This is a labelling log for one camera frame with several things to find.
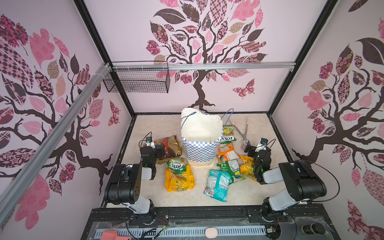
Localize yellow snack bag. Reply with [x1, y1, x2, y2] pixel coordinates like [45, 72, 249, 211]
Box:
[240, 156, 257, 182]

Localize green snack bag white label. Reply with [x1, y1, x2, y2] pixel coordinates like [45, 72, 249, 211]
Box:
[217, 160, 246, 184]

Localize green yellow fox candy bag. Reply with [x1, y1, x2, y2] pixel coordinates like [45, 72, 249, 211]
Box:
[221, 125, 237, 145]

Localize yellow mango gummy bag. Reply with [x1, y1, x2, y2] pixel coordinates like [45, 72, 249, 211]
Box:
[165, 165, 195, 192]

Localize blue checkered paper bag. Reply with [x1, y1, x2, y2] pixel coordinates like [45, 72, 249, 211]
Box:
[181, 108, 234, 168]

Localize teal snack bag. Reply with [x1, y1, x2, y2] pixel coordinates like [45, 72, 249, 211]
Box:
[204, 170, 231, 203]

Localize orange snack bag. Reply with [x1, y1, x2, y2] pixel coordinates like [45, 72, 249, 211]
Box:
[217, 143, 240, 163]

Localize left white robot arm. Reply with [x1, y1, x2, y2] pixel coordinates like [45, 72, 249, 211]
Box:
[104, 146, 165, 218]

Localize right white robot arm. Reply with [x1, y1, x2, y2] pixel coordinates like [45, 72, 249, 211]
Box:
[244, 143, 327, 219]

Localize metal kitchen tongs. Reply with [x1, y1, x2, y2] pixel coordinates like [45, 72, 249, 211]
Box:
[229, 116, 250, 151]

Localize beige oval sticker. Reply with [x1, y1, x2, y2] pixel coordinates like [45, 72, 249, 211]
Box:
[205, 228, 219, 239]

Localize red object bottom edge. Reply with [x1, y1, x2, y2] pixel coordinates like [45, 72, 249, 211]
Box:
[100, 231, 131, 240]

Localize black round knob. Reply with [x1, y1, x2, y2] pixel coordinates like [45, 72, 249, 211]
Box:
[301, 223, 326, 235]

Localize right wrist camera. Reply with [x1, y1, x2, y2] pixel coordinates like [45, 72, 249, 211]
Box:
[255, 138, 269, 152]

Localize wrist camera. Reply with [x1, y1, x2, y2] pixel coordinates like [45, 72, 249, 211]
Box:
[145, 136, 156, 149]
[255, 138, 269, 152]

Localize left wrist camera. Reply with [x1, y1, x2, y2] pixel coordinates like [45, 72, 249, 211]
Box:
[145, 136, 156, 149]

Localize black wire basket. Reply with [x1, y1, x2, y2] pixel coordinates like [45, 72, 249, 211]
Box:
[103, 60, 171, 94]

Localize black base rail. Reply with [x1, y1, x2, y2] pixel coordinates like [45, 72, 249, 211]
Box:
[81, 204, 339, 240]

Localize white vented cable duct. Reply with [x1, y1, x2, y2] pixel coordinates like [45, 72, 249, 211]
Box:
[112, 226, 267, 239]

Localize aluminium rail back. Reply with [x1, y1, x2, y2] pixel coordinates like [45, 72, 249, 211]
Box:
[113, 61, 296, 71]

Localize aluminium rail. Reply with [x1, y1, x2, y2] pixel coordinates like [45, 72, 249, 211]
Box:
[113, 61, 296, 71]
[1, 63, 111, 224]

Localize aluminium rail left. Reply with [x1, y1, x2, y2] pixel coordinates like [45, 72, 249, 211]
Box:
[1, 63, 111, 224]

